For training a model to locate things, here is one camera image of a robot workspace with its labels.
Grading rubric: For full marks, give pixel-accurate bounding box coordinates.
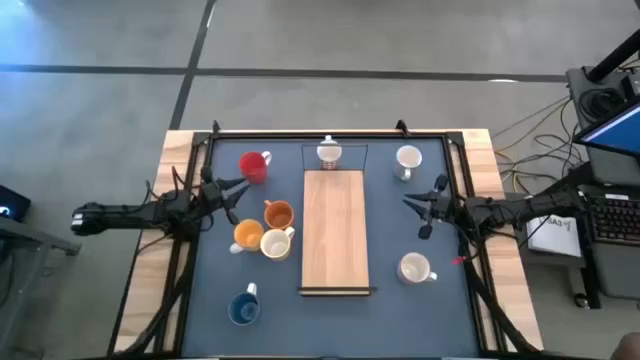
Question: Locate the black pole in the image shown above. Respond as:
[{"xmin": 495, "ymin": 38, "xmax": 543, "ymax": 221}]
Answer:
[{"xmin": 585, "ymin": 28, "xmax": 640, "ymax": 84}]

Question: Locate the black keyboard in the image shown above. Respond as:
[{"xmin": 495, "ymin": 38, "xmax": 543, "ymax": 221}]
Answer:
[{"xmin": 585, "ymin": 192, "xmax": 640, "ymax": 247}]

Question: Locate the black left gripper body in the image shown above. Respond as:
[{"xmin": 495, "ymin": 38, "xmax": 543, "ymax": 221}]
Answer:
[{"xmin": 199, "ymin": 167, "xmax": 241, "ymax": 226}]

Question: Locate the cream yellow mug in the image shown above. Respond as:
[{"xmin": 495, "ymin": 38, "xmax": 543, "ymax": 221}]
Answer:
[{"xmin": 259, "ymin": 225, "xmax": 297, "ymax": 263}]

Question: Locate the yellow floor cable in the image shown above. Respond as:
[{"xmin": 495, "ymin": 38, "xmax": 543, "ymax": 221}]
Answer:
[{"xmin": 494, "ymin": 99, "xmax": 571, "ymax": 184}]

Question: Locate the orange swirl patterned mug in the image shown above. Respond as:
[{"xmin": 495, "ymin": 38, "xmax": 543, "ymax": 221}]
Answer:
[{"xmin": 396, "ymin": 251, "xmax": 439, "ymax": 286}]

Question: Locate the person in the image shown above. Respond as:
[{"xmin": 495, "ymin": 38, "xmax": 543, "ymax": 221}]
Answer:
[{"xmin": 609, "ymin": 332, "xmax": 640, "ymax": 360}]

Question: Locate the grey metal stand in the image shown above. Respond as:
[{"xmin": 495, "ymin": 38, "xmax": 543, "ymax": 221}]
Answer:
[{"xmin": 0, "ymin": 214, "xmax": 82, "ymax": 351}]

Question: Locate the grey equipment cart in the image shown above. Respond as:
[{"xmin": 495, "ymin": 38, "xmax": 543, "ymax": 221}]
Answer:
[{"xmin": 514, "ymin": 64, "xmax": 640, "ymax": 311}]

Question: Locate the black cable bundle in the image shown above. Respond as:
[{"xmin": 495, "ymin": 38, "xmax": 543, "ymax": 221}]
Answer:
[
  {"xmin": 119, "ymin": 234, "xmax": 201, "ymax": 356},
  {"xmin": 459, "ymin": 239, "xmax": 544, "ymax": 356}
]

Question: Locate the coiled black cable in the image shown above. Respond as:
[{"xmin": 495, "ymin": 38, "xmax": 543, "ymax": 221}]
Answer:
[{"xmin": 578, "ymin": 87, "xmax": 626, "ymax": 120}]

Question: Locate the yellow orange mug white handle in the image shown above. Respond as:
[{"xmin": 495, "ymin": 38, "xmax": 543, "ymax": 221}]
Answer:
[{"xmin": 228, "ymin": 218, "xmax": 265, "ymax": 255}]

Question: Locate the blue grey table mat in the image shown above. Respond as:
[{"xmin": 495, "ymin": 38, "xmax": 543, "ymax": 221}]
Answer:
[{"xmin": 180, "ymin": 137, "xmax": 482, "ymax": 359}]

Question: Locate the white paper sign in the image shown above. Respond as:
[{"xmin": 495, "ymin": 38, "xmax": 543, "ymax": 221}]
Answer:
[{"xmin": 526, "ymin": 213, "xmax": 584, "ymax": 259}]

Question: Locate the black metal rig frame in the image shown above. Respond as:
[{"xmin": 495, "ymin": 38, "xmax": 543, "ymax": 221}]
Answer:
[{"xmin": 107, "ymin": 119, "xmax": 544, "ymax": 360}]

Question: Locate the black device blue light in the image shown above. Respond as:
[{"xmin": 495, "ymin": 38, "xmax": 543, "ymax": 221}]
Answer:
[{"xmin": 0, "ymin": 184, "xmax": 32, "ymax": 224}]

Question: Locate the blue mug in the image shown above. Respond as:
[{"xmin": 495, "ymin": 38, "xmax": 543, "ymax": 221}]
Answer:
[{"xmin": 227, "ymin": 282, "xmax": 262, "ymax": 327}]

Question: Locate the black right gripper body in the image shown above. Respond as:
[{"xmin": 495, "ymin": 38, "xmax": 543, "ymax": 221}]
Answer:
[{"xmin": 417, "ymin": 173, "xmax": 456, "ymax": 241}]

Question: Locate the red white dotted mug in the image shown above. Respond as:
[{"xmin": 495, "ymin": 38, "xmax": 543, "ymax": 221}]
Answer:
[{"xmin": 316, "ymin": 134, "xmax": 344, "ymax": 171}]

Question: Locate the monitor with blue screen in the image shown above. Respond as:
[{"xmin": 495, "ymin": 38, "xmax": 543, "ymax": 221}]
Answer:
[{"xmin": 573, "ymin": 97, "xmax": 640, "ymax": 157}]

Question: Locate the wooden shelf black frame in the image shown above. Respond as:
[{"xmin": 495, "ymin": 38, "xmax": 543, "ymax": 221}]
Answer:
[{"xmin": 298, "ymin": 143, "xmax": 378, "ymax": 298}]

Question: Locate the dark orange mug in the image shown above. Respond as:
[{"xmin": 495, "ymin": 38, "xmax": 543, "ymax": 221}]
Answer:
[{"xmin": 263, "ymin": 198, "xmax": 296, "ymax": 231}]

